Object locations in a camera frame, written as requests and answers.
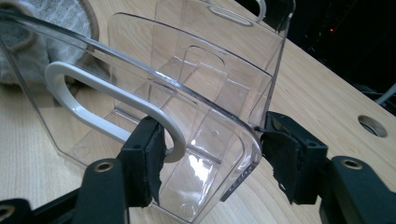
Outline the grey towel with brown trim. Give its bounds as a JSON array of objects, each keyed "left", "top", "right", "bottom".
[{"left": 0, "top": 0, "right": 108, "bottom": 87}]

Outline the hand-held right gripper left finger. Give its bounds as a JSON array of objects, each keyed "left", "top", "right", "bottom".
[{"left": 117, "top": 115, "right": 168, "bottom": 208}]

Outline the clear acrylic divided organizer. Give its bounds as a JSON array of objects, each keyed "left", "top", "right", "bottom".
[{"left": 0, "top": 0, "right": 297, "bottom": 224}]

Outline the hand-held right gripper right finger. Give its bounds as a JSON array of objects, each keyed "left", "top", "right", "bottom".
[{"left": 255, "top": 110, "right": 330, "bottom": 205}]

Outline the white cable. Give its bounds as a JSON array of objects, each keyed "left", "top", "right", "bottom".
[{"left": 374, "top": 81, "right": 396, "bottom": 105}]

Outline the dark equipment with red light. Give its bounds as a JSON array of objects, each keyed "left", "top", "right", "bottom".
[{"left": 235, "top": 0, "right": 396, "bottom": 105}]

